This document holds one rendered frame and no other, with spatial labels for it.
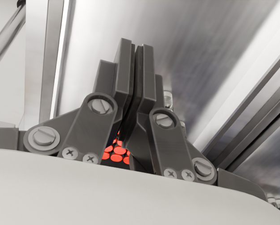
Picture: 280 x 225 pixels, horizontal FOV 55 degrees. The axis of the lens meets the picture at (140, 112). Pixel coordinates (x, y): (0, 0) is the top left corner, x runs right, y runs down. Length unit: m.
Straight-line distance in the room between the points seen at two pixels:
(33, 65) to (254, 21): 0.30
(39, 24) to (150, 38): 0.14
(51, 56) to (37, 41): 0.03
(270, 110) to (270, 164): 0.19
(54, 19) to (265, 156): 0.45
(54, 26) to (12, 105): 1.51
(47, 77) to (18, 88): 1.33
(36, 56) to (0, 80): 1.33
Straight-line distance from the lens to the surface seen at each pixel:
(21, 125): 0.55
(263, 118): 0.47
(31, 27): 0.39
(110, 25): 0.36
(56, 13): 0.34
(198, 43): 0.37
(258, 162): 0.61
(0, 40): 1.01
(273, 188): 0.71
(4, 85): 1.75
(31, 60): 0.42
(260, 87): 0.42
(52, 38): 0.36
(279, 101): 0.45
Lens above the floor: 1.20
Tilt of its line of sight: 45 degrees down
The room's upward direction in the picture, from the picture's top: 179 degrees counter-clockwise
